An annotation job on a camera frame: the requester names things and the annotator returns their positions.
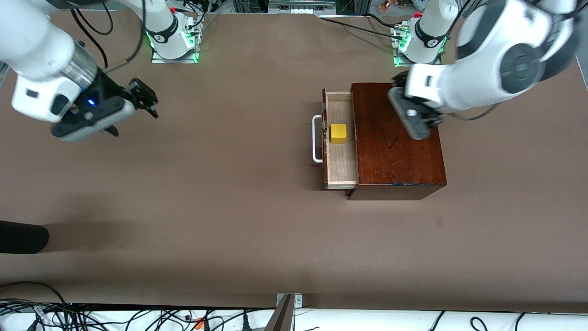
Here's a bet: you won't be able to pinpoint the black cable on table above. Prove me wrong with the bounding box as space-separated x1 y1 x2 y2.
320 15 400 38

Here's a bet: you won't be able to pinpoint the black foam cylinder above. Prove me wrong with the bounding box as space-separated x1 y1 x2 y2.
0 221 50 254

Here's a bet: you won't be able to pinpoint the black looped floor cable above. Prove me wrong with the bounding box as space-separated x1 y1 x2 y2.
0 281 69 306

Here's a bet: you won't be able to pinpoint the grey power strip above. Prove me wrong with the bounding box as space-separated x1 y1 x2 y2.
269 0 336 14

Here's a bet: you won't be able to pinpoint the yellow wooden block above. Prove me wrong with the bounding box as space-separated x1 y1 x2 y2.
329 123 348 145

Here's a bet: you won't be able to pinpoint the tangled black cables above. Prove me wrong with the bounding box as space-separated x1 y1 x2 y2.
0 299 193 331

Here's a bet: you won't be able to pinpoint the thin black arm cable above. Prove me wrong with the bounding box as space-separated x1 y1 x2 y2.
71 2 114 68

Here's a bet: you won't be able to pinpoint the light wooden drawer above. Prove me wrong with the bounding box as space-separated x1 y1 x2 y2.
322 88 359 190

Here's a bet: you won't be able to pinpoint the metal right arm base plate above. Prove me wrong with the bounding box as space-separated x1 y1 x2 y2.
151 17 199 64

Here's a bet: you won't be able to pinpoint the aluminium profile beam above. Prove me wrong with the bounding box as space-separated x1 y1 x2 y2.
266 294 295 331

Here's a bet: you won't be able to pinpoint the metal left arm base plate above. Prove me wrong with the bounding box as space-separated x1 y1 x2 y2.
390 23 442 68

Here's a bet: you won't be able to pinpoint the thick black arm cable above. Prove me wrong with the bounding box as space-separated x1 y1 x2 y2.
105 0 147 73

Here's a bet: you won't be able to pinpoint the dark brown wooden cabinet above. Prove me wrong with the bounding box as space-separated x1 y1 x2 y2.
345 83 447 201

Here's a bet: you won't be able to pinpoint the white metal drawer handle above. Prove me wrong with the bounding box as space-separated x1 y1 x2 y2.
312 114 325 164

